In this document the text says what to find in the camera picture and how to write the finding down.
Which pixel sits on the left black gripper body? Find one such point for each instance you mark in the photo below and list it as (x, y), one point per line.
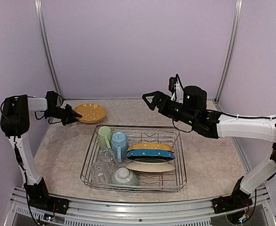
(61, 113)

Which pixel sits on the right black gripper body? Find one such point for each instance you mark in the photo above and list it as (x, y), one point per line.
(168, 110)

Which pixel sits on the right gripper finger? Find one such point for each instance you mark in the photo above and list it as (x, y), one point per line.
(152, 97)
(151, 103)

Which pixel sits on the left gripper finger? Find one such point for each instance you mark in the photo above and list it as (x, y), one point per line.
(69, 120)
(71, 112)

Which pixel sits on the yellow polka dot plate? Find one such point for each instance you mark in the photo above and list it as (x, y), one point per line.
(151, 146)
(91, 113)

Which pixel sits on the blue polka dot plate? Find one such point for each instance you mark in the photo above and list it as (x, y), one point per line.
(150, 154)

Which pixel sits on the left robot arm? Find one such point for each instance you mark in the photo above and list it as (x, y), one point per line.
(15, 123)

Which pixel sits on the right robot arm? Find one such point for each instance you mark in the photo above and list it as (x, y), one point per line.
(214, 124)

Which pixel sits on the green ceramic mug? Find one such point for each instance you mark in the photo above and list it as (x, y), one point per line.
(104, 136)

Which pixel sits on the light blue ceramic mug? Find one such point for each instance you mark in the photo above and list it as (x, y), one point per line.
(120, 145)

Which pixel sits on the clear glass cup rear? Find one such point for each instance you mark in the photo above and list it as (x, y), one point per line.
(106, 158)

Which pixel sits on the clear glass cup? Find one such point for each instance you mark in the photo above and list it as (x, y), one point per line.
(100, 172)
(106, 158)

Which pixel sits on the cream white plate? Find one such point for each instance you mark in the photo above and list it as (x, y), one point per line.
(150, 165)

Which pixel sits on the clear glass cup front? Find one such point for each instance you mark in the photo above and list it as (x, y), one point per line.
(100, 172)

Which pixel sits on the grey ceramic bowl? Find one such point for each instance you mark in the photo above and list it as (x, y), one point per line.
(124, 176)

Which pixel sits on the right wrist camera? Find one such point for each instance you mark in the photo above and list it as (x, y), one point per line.
(175, 87)

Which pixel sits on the metal wire dish rack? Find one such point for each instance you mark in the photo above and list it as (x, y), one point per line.
(164, 182)

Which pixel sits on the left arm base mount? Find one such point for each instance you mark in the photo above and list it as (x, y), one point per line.
(50, 204)

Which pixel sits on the aluminium front frame rail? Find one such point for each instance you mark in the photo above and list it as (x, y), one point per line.
(85, 212)

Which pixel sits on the left aluminium corner post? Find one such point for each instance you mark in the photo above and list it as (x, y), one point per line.
(46, 46)

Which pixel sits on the aluminium corner post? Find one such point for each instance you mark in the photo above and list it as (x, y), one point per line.
(230, 50)
(46, 46)

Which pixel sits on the right aluminium corner post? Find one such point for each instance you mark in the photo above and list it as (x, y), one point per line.
(230, 50)

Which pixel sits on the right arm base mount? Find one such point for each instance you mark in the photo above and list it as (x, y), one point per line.
(231, 202)

